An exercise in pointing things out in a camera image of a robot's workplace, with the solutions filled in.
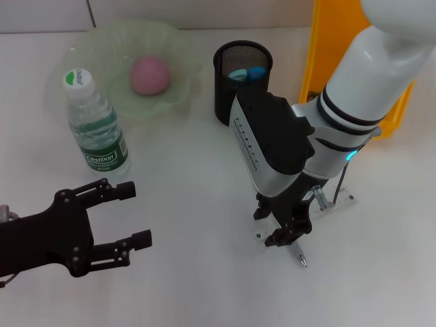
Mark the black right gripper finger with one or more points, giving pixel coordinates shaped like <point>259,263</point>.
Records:
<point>262,207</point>
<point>279,238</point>

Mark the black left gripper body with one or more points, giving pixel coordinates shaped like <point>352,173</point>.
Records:
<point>44,238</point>

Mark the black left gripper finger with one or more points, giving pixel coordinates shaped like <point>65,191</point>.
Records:
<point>141,238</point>
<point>124,190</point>

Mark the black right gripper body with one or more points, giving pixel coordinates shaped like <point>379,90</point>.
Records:
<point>293,204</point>

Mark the silver ballpoint pen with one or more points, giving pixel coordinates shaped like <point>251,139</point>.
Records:
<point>299,255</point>

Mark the transparent plastic ruler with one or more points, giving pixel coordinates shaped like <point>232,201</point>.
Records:
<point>344,201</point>

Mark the green label water bottle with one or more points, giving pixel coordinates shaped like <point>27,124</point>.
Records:
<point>98,136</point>

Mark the pink peach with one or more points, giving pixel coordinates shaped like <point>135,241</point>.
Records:
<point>150,76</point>

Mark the blue scissors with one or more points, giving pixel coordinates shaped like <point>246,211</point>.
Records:
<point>245,73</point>

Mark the black mesh pen holder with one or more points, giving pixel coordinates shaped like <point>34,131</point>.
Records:
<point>225,102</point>

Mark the green glass fruit plate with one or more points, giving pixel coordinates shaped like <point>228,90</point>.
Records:
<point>102,51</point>

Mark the yellow plastic bin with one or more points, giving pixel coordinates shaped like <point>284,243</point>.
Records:
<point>320,51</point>

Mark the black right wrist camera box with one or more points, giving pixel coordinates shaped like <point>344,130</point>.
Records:
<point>272,136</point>

